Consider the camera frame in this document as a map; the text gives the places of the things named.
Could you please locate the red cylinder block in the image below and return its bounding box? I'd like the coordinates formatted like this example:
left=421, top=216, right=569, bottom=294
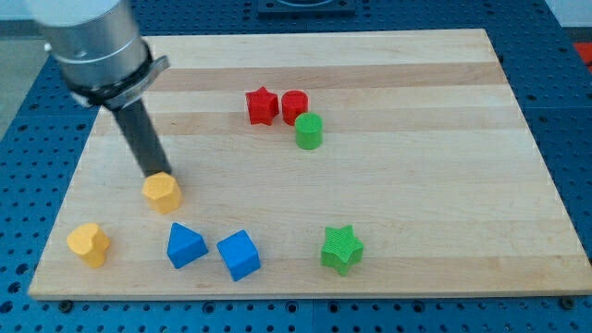
left=281, top=90, right=309, bottom=126

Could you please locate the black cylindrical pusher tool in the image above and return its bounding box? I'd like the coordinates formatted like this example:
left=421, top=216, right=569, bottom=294
left=112, top=100, right=172, bottom=178

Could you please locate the green star block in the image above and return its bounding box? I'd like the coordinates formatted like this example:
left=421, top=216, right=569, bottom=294
left=320, top=225, right=364, bottom=277

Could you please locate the blue cube block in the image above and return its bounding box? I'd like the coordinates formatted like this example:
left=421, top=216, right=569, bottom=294
left=216, top=229, right=261, bottom=281

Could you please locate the yellow hexagon block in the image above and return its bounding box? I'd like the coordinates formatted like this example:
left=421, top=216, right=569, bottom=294
left=142, top=172, right=183, bottom=215

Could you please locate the wooden board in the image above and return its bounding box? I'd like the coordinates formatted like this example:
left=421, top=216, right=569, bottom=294
left=29, top=29, right=591, bottom=301

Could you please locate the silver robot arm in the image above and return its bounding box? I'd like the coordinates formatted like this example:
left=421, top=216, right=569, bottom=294
left=25, top=0, right=169, bottom=110

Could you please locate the blue triangle block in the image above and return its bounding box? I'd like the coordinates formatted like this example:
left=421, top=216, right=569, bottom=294
left=166, top=222, right=209, bottom=269

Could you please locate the red star block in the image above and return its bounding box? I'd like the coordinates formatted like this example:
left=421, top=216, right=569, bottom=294
left=245, top=86, right=279, bottom=126

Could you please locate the green cylinder block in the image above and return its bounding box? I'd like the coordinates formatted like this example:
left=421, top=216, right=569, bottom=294
left=294, top=113, right=323, bottom=150

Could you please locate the yellow heart block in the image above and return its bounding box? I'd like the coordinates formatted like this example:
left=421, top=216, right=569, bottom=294
left=67, top=223, right=111, bottom=268

